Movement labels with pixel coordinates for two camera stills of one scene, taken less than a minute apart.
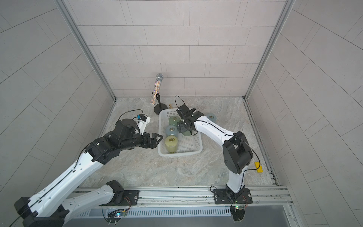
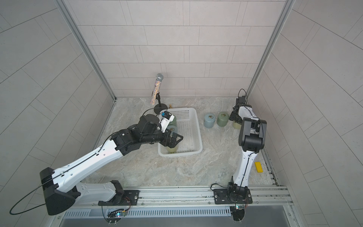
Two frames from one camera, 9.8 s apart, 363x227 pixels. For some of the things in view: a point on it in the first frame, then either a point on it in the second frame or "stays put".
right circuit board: x=238 y=212 stays put
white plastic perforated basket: x=187 y=145 stays put
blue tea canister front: x=212 y=117 stays put
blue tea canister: x=171 y=130 stays put
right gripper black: x=181 y=125 to x=234 y=115
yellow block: x=260 y=169 stays put
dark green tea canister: x=186 y=133 to x=222 y=118
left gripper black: x=153 y=144 to x=171 y=144
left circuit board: x=115 y=215 stays put
